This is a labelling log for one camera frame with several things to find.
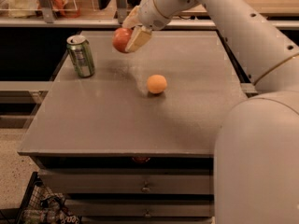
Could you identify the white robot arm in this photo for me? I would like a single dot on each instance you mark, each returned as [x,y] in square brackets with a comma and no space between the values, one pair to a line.
[256,157]

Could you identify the black wire basket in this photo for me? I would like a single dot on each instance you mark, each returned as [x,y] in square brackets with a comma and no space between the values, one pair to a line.
[40,205]

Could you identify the orange fruit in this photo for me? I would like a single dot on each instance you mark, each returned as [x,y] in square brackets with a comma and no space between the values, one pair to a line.
[156,84]

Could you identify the grey shelf rail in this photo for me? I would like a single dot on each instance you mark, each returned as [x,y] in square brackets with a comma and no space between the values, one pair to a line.
[284,14]

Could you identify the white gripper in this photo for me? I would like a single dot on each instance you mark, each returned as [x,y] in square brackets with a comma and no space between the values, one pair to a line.
[149,13]

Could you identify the clear plastic bag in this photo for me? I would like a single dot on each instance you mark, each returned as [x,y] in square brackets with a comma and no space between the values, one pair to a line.
[18,8]

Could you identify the orange snack bag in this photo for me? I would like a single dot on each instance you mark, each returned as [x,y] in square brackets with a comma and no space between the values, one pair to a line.
[63,8]

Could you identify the green soda can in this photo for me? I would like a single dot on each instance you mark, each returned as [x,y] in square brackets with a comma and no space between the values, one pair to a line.
[80,54]

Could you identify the red apple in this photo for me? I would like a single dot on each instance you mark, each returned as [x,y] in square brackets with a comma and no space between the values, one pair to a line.
[121,38]

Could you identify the grey drawer cabinet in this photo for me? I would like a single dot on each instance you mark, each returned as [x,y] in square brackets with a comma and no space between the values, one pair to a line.
[121,154]

